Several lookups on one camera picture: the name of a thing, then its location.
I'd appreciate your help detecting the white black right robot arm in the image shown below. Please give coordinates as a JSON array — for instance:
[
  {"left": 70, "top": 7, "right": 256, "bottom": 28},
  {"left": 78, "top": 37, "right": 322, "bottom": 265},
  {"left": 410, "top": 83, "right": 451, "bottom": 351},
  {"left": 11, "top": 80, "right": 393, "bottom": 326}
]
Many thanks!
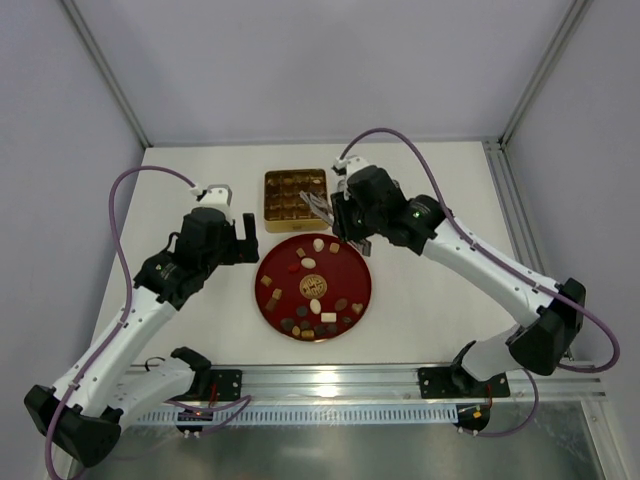
[{"left": 299, "top": 166, "right": 586, "bottom": 395}]

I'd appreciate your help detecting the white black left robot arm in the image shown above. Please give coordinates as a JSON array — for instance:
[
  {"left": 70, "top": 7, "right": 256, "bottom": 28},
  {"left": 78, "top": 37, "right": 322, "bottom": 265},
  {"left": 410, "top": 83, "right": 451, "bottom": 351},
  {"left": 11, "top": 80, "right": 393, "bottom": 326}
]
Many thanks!
[{"left": 24, "top": 207, "right": 259, "bottom": 468}]

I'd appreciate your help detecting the white round chocolate top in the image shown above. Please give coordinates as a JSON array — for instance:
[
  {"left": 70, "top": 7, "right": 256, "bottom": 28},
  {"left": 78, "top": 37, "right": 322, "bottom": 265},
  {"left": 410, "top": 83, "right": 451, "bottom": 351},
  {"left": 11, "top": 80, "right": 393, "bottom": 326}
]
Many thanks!
[{"left": 313, "top": 238, "right": 324, "bottom": 252}]

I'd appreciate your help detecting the gold chocolate tin box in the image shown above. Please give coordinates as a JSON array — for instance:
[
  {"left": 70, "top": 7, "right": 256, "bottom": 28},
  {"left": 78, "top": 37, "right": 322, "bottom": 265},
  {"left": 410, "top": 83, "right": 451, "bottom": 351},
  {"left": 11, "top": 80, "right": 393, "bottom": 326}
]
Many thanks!
[{"left": 263, "top": 169, "right": 328, "bottom": 234}]

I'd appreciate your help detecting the white oval chocolate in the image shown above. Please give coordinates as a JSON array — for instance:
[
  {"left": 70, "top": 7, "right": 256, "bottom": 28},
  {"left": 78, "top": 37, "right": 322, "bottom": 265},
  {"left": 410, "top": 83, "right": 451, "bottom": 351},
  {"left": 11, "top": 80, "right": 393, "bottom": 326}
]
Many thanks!
[
  {"left": 301, "top": 258, "right": 316, "bottom": 269},
  {"left": 310, "top": 299, "right": 322, "bottom": 314}
]

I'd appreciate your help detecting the brown oval chocolate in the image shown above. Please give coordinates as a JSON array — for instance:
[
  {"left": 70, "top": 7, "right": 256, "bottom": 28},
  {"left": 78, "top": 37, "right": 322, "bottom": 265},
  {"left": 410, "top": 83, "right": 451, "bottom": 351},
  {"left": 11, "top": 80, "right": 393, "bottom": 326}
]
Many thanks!
[{"left": 335, "top": 298, "right": 348, "bottom": 310}]

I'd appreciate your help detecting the tan block chocolate left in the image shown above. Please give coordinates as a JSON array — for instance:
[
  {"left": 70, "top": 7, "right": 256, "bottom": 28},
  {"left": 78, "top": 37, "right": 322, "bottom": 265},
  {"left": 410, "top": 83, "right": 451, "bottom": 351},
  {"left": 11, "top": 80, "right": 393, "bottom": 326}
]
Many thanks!
[{"left": 265, "top": 298, "right": 278, "bottom": 312}]

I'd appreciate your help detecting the white oval chocolate centre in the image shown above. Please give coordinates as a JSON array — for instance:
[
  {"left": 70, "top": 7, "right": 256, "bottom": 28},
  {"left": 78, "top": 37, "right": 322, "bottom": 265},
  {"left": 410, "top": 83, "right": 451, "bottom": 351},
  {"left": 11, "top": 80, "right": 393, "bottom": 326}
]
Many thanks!
[{"left": 310, "top": 299, "right": 322, "bottom": 314}]

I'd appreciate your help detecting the white bar chocolate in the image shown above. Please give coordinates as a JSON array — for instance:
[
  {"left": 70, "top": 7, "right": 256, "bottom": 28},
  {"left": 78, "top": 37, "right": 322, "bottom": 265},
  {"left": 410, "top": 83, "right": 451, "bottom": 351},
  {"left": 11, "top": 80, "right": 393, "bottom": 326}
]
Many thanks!
[{"left": 321, "top": 312, "right": 336, "bottom": 323}]

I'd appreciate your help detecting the dark round chocolate bottom left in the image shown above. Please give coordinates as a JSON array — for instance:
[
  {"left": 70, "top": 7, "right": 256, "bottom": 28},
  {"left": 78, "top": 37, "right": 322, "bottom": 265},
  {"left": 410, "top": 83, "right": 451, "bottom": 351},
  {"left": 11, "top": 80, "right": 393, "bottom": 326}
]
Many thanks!
[{"left": 281, "top": 318, "right": 295, "bottom": 331}]

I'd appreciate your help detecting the round red tray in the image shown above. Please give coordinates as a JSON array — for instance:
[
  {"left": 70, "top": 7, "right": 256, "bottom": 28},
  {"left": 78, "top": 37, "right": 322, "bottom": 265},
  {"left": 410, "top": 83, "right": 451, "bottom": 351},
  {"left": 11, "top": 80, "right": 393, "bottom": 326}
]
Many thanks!
[{"left": 254, "top": 234, "right": 373, "bottom": 342}]

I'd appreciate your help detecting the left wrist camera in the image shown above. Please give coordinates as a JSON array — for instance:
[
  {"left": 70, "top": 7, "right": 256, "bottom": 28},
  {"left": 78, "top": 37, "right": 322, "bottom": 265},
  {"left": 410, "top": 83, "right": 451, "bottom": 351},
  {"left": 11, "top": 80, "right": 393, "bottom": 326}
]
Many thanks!
[{"left": 196, "top": 184, "right": 233, "bottom": 207}]

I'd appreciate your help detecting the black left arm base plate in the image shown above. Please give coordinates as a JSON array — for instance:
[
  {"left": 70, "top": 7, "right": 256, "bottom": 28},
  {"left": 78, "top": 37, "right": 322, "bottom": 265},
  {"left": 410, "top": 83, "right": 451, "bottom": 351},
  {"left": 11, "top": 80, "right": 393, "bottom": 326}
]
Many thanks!
[{"left": 199, "top": 369, "right": 243, "bottom": 403}]

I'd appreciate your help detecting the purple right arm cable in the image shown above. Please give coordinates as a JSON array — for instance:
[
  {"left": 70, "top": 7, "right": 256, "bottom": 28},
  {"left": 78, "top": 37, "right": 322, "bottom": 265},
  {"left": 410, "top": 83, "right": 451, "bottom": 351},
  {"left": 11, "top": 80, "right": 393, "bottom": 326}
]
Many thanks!
[{"left": 332, "top": 127, "right": 621, "bottom": 440}]

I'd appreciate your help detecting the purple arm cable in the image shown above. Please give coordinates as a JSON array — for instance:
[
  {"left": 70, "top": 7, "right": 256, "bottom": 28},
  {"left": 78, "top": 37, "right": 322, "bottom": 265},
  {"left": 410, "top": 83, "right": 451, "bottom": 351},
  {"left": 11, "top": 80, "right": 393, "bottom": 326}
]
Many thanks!
[
  {"left": 332, "top": 127, "right": 621, "bottom": 440},
  {"left": 44, "top": 167, "right": 251, "bottom": 476}
]

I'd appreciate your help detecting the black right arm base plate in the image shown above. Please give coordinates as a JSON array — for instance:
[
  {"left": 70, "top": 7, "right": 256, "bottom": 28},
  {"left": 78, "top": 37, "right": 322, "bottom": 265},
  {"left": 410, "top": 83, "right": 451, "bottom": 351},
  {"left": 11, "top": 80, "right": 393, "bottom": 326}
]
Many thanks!
[{"left": 417, "top": 365, "right": 511, "bottom": 399}]

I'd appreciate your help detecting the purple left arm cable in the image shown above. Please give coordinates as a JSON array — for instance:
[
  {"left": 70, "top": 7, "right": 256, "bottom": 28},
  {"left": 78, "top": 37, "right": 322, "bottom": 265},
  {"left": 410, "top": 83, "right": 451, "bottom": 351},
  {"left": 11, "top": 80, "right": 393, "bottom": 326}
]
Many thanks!
[{"left": 44, "top": 167, "right": 251, "bottom": 476}]

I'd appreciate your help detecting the white slotted cable duct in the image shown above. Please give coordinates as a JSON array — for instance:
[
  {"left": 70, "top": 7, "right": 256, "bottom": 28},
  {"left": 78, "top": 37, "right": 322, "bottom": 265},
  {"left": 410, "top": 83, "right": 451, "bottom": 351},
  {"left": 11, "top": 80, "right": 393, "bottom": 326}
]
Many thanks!
[{"left": 136, "top": 403, "right": 458, "bottom": 428}]

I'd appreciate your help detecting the aluminium mounting rail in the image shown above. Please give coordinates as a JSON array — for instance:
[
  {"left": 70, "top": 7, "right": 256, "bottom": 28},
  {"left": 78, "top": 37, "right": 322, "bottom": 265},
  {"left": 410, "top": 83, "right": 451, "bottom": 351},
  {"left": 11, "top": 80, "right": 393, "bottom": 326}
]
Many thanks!
[{"left": 218, "top": 363, "right": 607, "bottom": 402}]

